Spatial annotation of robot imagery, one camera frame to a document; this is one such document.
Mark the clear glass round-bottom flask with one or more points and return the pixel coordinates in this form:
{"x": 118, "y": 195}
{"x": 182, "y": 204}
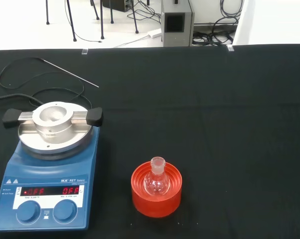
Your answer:
{"x": 157, "y": 184}

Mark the black bench cloth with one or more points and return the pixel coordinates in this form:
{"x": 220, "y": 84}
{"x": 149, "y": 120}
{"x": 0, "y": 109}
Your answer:
{"x": 214, "y": 124}

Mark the white power strip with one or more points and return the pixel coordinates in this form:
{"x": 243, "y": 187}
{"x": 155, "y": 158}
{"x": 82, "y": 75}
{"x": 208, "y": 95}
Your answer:
{"x": 155, "y": 33}

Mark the grey metal box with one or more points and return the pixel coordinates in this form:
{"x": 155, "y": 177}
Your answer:
{"x": 177, "y": 36}

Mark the thin metal probe rod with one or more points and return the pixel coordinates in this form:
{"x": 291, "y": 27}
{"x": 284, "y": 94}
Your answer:
{"x": 70, "y": 74}

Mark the small clear cloth clip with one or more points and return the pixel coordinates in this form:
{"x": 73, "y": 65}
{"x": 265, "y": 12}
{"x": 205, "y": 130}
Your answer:
{"x": 229, "y": 48}
{"x": 84, "y": 51}

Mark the black tripod legs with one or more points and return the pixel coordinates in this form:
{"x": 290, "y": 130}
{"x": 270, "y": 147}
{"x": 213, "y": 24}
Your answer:
{"x": 73, "y": 35}
{"x": 102, "y": 30}

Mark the heater with blue base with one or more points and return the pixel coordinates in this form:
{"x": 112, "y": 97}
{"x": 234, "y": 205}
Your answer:
{"x": 47, "y": 174}

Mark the dark box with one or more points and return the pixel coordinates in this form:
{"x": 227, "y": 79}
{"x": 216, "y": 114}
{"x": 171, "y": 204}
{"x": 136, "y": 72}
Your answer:
{"x": 115, "y": 5}

